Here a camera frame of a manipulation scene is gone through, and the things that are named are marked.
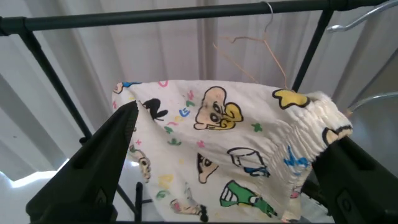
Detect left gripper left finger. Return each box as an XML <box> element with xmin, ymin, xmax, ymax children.
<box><xmin>26</xmin><ymin>100</ymin><xmax>140</xmax><ymax>222</ymax></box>

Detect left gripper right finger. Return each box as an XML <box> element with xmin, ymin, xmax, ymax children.
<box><xmin>312</xmin><ymin>138</ymin><xmax>398</xmax><ymax>222</ymax></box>

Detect cream printed shorts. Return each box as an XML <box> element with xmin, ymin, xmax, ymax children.
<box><xmin>111</xmin><ymin>80</ymin><xmax>354</xmax><ymax>223</ymax></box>

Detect pink clothes hanger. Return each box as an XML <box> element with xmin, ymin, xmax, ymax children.
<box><xmin>326</xmin><ymin>0</ymin><xmax>398</xmax><ymax>116</ymax></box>
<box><xmin>212</xmin><ymin>1</ymin><xmax>290</xmax><ymax>91</ymax></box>

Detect black clothes rack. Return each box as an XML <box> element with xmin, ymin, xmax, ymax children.
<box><xmin>0</xmin><ymin>0</ymin><xmax>391</xmax><ymax>222</ymax></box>

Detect white curtain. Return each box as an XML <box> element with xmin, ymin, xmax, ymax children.
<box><xmin>0</xmin><ymin>0</ymin><xmax>398</xmax><ymax>183</ymax></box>

